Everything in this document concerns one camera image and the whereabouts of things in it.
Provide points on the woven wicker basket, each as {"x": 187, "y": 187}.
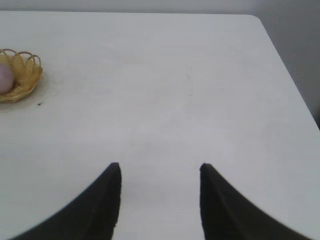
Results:
{"x": 25, "y": 75}

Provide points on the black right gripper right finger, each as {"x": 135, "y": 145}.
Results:
{"x": 225, "y": 220}

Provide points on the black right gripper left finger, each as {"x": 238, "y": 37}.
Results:
{"x": 87, "y": 220}

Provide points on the pink peach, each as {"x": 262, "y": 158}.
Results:
{"x": 5, "y": 78}

